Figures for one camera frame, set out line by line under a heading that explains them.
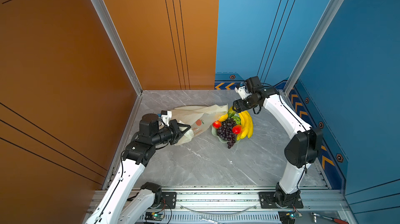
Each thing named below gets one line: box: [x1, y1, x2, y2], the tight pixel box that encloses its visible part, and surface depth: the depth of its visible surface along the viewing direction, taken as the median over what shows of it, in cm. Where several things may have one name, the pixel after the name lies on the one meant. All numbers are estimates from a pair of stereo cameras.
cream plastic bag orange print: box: [171, 103, 229, 146], surface depth 88 cm
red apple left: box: [211, 120, 222, 130], surface depth 92 cm
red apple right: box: [232, 124, 243, 135], surface depth 87 cm
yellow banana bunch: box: [236, 110, 254, 141], surface depth 91 cm
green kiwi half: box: [230, 115, 242, 125], surface depth 96 cm
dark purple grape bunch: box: [216, 118, 237, 149], surface depth 90 cm
